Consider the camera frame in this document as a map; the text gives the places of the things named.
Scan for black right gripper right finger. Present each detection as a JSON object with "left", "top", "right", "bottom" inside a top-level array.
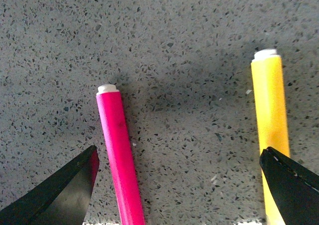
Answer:
[{"left": 259, "top": 147, "right": 319, "bottom": 225}]

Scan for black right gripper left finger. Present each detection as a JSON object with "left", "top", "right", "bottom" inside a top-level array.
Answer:
[{"left": 0, "top": 146, "right": 99, "bottom": 225}]

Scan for pink marker pen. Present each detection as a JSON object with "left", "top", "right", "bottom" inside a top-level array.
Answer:
[{"left": 96, "top": 84, "right": 146, "bottom": 225}]

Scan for yellow marker pen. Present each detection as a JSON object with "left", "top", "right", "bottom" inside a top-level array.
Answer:
[{"left": 250, "top": 48, "right": 291, "bottom": 225}]

